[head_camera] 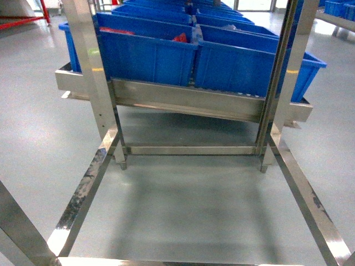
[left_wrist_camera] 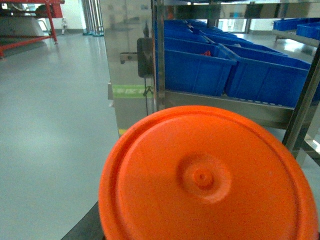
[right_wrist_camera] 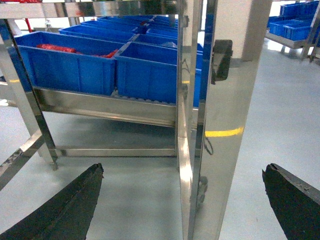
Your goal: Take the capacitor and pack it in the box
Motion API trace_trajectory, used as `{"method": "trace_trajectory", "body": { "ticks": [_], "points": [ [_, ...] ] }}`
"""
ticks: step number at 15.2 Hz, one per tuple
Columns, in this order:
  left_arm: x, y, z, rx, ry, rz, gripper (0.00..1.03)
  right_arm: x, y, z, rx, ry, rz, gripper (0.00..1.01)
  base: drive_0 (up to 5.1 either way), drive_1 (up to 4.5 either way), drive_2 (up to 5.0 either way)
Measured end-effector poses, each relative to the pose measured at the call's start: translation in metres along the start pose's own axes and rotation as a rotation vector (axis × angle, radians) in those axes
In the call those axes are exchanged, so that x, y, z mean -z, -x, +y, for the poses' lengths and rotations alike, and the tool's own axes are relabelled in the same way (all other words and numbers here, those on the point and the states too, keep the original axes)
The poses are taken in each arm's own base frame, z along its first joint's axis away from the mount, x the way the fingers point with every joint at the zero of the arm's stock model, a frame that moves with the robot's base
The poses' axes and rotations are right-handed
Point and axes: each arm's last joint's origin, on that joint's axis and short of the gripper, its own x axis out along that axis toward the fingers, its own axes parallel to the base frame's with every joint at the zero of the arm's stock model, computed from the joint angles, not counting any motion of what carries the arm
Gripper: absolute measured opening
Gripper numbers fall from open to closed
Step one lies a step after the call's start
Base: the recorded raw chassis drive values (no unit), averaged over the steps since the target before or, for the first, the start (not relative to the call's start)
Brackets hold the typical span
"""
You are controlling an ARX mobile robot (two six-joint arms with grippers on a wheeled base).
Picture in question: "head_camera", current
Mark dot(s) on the blue plastic bin right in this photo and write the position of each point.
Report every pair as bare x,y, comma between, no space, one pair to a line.
236,61

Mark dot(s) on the blue plastic bin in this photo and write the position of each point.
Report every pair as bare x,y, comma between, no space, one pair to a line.
141,49
74,61
236,61

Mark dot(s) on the blue plastic bin far left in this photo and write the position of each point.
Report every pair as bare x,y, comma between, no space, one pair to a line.
74,61

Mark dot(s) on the blue bins far right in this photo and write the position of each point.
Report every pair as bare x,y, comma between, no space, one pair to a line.
339,8

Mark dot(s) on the red metal frame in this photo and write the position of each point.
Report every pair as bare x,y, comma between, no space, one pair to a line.
18,13

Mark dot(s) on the stainless steel rack frame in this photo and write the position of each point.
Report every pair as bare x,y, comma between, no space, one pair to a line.
124,172

